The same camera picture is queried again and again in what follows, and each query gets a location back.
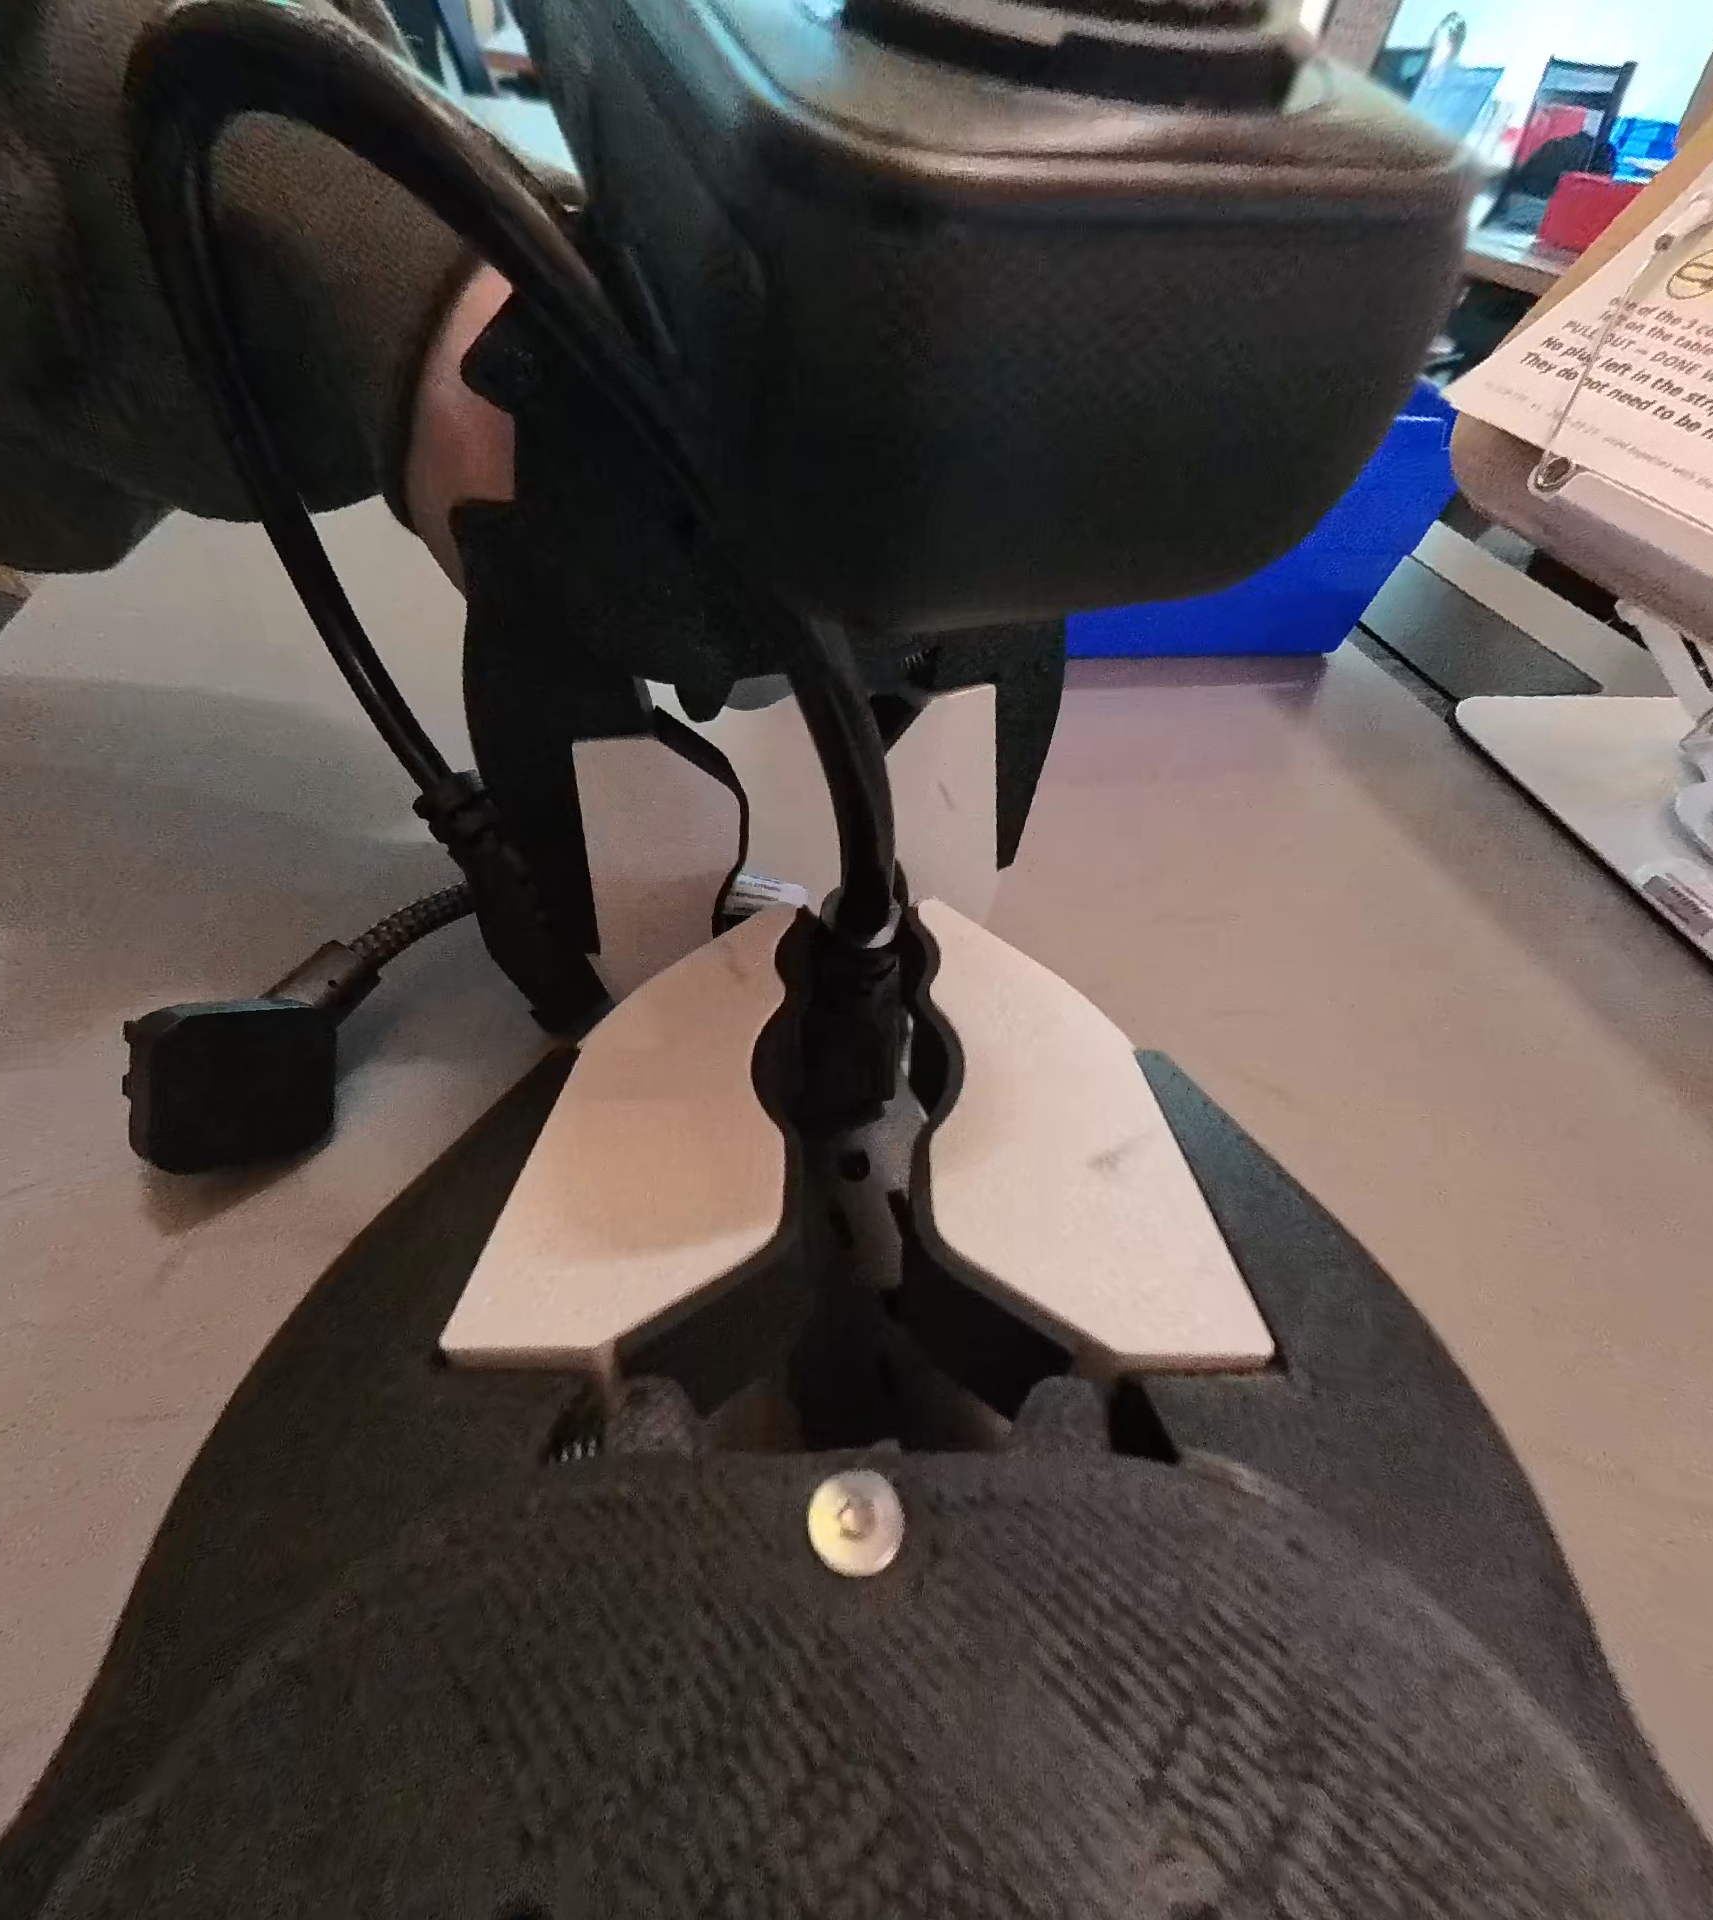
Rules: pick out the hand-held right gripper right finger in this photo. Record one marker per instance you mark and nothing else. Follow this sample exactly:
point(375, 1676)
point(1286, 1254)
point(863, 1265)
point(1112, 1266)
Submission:
point(1097, 1184)

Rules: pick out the instruction sheet on stand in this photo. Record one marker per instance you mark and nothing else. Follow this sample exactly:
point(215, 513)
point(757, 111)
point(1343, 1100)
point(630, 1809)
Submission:
point(1682, 578)

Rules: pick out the black mesh office chair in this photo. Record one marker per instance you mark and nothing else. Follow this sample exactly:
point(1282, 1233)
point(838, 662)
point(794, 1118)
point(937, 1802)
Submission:
point(1575, 112)

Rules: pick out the printed instruction sheet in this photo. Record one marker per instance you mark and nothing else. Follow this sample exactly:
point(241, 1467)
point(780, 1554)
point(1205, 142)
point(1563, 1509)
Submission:
point(1635, 374)

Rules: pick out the white stand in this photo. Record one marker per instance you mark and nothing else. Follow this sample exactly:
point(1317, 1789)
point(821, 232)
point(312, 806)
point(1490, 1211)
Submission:
point(1592, 781)

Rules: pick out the red plastic bin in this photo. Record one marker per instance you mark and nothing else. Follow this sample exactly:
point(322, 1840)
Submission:
point(1593, 211)

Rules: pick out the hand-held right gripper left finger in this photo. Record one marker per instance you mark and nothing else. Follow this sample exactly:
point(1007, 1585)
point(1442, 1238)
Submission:
point(617, 1184)

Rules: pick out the person's left forearm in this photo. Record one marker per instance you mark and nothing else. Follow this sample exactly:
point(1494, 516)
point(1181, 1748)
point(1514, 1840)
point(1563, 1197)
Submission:
point(30, 284)

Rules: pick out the black power strip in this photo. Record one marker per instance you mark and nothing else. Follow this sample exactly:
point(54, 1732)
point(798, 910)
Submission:
point(235, 1080)

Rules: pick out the person's left hand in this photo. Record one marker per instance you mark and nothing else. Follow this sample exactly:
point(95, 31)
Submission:
point(458, 435)

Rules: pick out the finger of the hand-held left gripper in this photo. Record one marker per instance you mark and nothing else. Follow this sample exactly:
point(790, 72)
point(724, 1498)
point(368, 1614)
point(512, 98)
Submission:
point(526, 781)
point(952, 795)

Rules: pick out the blue plastic bin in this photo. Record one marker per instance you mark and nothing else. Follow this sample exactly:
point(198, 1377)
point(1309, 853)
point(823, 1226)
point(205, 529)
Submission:
point(1291, 584)

